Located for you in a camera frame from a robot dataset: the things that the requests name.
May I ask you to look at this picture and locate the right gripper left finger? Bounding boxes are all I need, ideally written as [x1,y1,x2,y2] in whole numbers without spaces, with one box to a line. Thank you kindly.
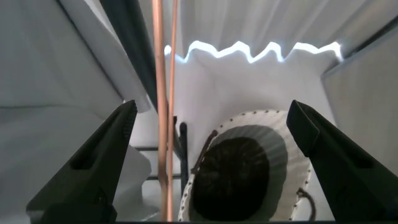
[26,99,138,223]

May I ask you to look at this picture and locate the pink clothes hanger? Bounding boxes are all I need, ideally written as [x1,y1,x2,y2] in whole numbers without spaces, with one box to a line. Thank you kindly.
[151,0,179,222]

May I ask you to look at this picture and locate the white laundry basket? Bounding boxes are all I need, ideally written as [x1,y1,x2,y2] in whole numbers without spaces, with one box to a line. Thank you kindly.
[177,108,317,222]

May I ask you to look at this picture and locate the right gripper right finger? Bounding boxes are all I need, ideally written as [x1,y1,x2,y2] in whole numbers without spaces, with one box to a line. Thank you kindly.
[285,99,398,222]

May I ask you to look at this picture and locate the pale grey shorts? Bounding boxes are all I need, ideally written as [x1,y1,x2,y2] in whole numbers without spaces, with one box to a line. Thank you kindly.
[0,0,162,222]

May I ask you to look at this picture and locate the black clothes rack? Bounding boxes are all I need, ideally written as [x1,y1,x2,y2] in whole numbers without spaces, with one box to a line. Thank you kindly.
[99,0,190,197]

